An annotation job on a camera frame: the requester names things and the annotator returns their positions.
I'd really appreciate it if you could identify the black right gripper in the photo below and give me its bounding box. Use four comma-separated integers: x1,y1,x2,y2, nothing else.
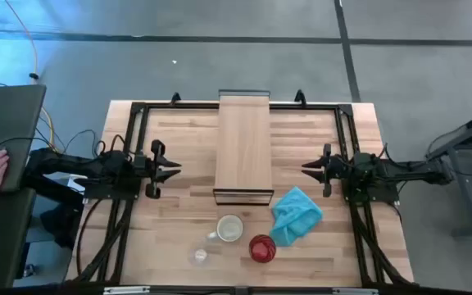
301,143,347,198

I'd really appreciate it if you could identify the red faceted plastic cup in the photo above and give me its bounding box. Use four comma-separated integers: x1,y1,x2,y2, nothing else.
248,234,278,264

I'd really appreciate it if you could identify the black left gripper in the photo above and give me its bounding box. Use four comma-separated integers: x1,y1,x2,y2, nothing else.
134,138,183,200

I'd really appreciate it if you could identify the yellow mug with white handle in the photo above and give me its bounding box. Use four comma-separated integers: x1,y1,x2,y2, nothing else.
206,214,245,243

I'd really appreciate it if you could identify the yellow cable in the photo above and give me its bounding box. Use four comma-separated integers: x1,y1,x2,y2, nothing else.
2,0,57,153

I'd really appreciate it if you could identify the blue microfibre cloth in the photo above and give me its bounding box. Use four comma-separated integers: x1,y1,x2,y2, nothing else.
269,186,325,248

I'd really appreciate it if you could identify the small clear plastic cup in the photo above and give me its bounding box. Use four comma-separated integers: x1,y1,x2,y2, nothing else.
188,244,211,266

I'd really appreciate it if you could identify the black metal table frame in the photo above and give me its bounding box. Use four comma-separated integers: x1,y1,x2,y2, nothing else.
70,101,416,288

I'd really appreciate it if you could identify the dark grey desk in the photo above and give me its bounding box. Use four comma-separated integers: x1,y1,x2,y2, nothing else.
0,84,48,292

